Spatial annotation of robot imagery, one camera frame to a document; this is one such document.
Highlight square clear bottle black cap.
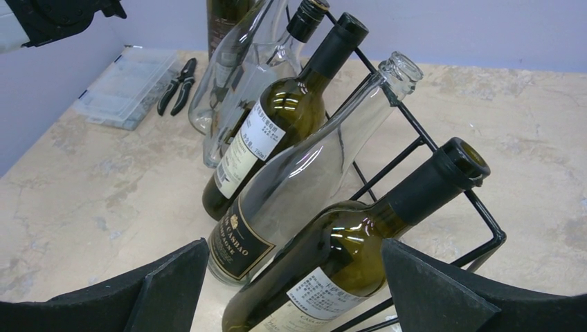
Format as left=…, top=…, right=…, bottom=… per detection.
left=203, top=1, right=330, bottom=169

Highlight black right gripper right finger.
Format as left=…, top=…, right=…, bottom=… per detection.
left=381, top=239, right=586, bottom=331

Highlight black grey pliers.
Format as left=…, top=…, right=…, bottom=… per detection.
left=156, top=57, right=197, bottom=116

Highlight green wine bottle white label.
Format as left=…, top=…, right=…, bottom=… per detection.
left=206, top=0, right=255, bottom=59

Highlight dark green wine bottle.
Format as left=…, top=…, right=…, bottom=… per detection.
left=202, top=12, right=369, bottom=221

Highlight clear plastic screw organizer box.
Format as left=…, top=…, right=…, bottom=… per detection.
left=72, top=46, right=182, bottom=131

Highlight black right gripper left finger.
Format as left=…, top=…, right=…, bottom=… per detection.
left=1, top=239, right=209, bottom=331

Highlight olive green wine bottle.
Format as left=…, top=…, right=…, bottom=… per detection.
left=222, top=137, right=490, bottom=331

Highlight clear glass bottle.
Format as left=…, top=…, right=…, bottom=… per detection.
left=188, top=1, right=289, bottom=134

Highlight clear champagne bottle black label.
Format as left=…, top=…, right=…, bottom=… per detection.
left=208, top=51, right=424, bottom=286

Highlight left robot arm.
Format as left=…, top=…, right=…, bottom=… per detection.
left=1, top=0, right=127, bottom=53

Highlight black wire wine rack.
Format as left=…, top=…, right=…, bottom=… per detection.
left=284, top=4, right=507, bottom=332

